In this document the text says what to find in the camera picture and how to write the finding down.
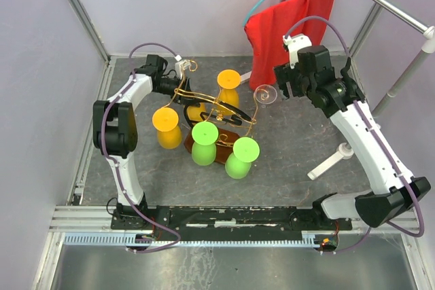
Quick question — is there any green plastic goblet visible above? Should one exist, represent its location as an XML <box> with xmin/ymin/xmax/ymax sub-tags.
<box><xmin>225</xmin><ymin>137</ymin><xmax>260</xmax><ymax>179</ymax></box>
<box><xmin>191</xmin><ymin>121</ymin><xmax>219</xmax><ymax>166</ymax></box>

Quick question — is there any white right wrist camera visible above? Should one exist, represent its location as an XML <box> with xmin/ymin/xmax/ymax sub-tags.
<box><xmin>283</xmin><ymin>34</ymin><xmax>312</xmax><ymax>69</ymax></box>

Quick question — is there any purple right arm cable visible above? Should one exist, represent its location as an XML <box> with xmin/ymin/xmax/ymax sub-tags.
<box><xmin>283</xmin><ymin>15</ymin><xmax>425</xmax><ymax>257</ymax></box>

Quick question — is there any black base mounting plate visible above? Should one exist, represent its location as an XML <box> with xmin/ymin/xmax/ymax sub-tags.
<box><xmin>125</xmin><ymin>206</ymin><xmax>352</xmax><ymax>241</ymax></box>

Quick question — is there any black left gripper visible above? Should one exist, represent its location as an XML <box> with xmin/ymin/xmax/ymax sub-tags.
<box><xmin>154</xmin><ymin>75</ymin><xmax>201</xmax><ymax>108</ymax></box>

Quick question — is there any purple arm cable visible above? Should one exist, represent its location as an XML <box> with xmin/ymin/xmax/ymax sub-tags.
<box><xmin>101</xmin><ymin>42</ymin><xmax>183</xmax><ymax>255</ymax></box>
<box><xmin>283</xmin><ymin>15</ymin><xmax>425</xmax><ymax>257</ymax></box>

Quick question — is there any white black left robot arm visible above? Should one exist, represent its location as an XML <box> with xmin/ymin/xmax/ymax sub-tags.
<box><xmin>92</xmin><ymin>55</ymin><xmax>191</xmax><ymax>230</ymax></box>

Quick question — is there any orange plastic goblet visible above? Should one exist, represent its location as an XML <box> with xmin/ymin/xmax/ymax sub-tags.
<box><xmin>186</xmin><ymin>103</ymin><xmax>206</xmax><ymax>122</ymax></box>
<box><xmin>152</xmin><ymin>107</ymin><xmax>182</xmax><ymax>149</ymax></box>
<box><xmin>217</xmin><ymin>69</ymin><xmax>241</xmax><ymax>108</ymax></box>

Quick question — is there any red cloth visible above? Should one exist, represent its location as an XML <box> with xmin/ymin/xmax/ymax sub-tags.
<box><xmin>244</xmin><ymin>0</ymin><xmax>339</xmax><ymax>90</ymax></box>

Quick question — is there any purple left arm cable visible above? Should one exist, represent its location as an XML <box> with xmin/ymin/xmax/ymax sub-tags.
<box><xmin>101</xmin><ymin>42</ymin><xmax>183</xmax><ymax>255</ymax></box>

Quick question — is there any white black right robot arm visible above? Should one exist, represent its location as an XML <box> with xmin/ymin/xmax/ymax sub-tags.
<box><xmin>274</xmin><ymin>46</ymin><xmax>431</xmax><ymax>230</ymax></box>

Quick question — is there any gold wire wine glass rack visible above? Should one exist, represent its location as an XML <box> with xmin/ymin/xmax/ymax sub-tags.
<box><xmin>164</xmin><ymin>60</ymin><xmax>269</xmax><ymax>165</ymax></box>

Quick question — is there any clear wine glass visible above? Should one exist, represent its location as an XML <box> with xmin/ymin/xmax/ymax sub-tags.
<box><xmin>254</xmin><ymin>84</ymin><xmax>277</xmax><ymax>108</ymax></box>

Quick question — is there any white cable duct rail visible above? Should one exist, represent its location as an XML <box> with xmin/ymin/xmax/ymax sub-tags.
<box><xmin>63</xmin><ymin>232</ymin><xmax>320</xmax><ymax>249</ymax></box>

